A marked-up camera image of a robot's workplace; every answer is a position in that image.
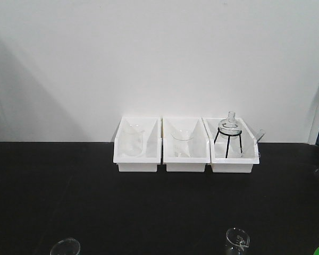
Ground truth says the glass beaker in left bin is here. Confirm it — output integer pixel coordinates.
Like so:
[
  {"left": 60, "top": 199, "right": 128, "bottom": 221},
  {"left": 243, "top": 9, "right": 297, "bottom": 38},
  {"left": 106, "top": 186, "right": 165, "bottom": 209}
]
[{"left": 123, "top": 124, "right": 145, "bottom": 157}]

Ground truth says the glass beaker in middle bin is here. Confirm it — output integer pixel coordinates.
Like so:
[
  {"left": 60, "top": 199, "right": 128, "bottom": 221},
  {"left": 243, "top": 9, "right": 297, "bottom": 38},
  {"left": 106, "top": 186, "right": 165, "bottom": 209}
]
[{"left": 171, "top": 129, "right": 193, "bottom": 157}]

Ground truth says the black wire tripod stand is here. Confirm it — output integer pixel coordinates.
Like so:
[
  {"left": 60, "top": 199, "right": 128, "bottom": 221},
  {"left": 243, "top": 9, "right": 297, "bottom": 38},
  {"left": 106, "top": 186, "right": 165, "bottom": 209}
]
[{"left": 214, "top": 127, "right": 243, "bottom": 158}]

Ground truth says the white bin left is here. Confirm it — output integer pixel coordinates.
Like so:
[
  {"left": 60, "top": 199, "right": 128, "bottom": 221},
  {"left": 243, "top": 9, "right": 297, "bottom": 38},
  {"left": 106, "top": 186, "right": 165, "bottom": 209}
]
[{"left": 113, "top": 116, "right": 162, "bottom": 172}]

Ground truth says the small glass beaker right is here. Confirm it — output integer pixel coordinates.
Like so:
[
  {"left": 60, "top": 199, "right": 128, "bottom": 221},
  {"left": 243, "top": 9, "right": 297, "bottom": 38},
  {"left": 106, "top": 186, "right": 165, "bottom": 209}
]
[{"left": 225, "top": 227, "right": 250, "bottom": 255}]

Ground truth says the glass test tube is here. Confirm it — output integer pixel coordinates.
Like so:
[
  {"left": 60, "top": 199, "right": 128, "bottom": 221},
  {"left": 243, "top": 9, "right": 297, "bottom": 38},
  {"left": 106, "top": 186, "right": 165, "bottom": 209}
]
[{"left": 253, "top": 129, "right": 266, "bottom": 145}]

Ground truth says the glass flask on tripod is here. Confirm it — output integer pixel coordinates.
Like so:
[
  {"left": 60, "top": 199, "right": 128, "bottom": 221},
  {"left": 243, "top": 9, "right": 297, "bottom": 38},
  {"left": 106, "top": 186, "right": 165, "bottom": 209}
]
[{"left": 218, "top": 111, "right": 242, "bottom": 135}]

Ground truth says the small glass beaker left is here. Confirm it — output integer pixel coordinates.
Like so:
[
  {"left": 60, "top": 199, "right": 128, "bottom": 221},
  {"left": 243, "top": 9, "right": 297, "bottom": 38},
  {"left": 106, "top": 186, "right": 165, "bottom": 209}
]
[{"left": 49, "top": 237, "right": 81, "bottom": 255}]

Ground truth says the white bin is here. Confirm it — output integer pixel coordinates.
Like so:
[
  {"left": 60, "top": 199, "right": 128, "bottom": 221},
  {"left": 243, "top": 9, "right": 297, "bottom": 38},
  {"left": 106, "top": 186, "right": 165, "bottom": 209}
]
[
  {"left": 203, "top": 117, "right": 259, "bottom": 173},
  {"left": 162, "top": 117, "right": 210, "bottom": 173},
  {"left": 113, "top": 116, "right": 162, "bottom": 172}
]

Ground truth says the white bin right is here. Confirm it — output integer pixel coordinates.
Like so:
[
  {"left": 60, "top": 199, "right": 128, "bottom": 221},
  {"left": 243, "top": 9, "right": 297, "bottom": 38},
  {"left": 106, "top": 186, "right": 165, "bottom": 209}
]
[{"left": 203, "top": 117, "right": 259, "bottom": 173}]

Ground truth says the white bin middle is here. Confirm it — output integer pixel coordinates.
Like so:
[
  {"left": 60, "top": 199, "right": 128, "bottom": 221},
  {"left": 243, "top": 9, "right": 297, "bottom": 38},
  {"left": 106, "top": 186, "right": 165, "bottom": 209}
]
[{"left": 162, "top": 117, "right": 210, "bottom": 173}]

